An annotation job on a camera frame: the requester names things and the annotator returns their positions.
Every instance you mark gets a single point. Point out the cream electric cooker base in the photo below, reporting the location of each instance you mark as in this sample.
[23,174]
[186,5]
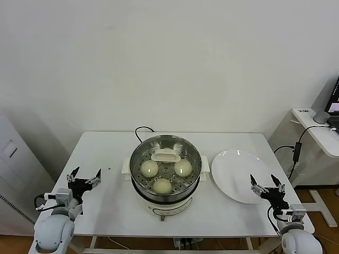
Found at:
[169,210]

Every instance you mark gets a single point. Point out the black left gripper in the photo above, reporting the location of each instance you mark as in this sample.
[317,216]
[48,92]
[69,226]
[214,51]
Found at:
[78,186]

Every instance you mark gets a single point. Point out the white cabinet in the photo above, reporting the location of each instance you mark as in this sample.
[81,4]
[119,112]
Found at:
[16,172]

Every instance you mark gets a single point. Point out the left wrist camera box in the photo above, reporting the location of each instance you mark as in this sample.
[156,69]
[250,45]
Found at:
[64,197]

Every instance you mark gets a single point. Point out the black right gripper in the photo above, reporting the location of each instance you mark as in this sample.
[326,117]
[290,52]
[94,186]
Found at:
[275,197]

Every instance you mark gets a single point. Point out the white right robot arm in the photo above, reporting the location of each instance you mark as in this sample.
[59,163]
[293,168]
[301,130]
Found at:
[299,242]

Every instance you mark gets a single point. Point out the white power strip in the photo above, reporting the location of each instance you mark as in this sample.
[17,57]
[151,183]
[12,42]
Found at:
[185,242]

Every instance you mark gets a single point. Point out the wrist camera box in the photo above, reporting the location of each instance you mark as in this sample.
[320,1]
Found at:
[64,197]
[296,213]

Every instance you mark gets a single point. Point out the black laptop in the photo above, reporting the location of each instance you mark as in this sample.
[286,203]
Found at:
[333,100]

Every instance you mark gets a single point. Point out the printed label sticker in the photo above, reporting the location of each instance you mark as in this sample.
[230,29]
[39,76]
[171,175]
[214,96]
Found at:
[303,111]

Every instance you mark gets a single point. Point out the white table frame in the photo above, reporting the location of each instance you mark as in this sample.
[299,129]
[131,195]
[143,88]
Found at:
[249,243]

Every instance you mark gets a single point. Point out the stainless steel steamer basket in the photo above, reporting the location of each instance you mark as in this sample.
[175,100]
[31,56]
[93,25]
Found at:
[125,165]

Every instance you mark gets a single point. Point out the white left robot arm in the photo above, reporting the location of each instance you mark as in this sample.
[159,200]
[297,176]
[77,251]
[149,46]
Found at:
[53,232]

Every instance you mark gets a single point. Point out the gray cylinder speaker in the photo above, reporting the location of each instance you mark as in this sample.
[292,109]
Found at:
[321,117]

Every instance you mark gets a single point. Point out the white round plate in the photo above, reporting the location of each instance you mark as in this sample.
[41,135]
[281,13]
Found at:
[233,174]

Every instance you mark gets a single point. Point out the white side desk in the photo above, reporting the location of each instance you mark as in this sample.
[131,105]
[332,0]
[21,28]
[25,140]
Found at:
[317,137]

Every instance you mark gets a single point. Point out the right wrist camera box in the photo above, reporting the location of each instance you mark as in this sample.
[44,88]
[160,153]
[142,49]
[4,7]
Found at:
[296,213]

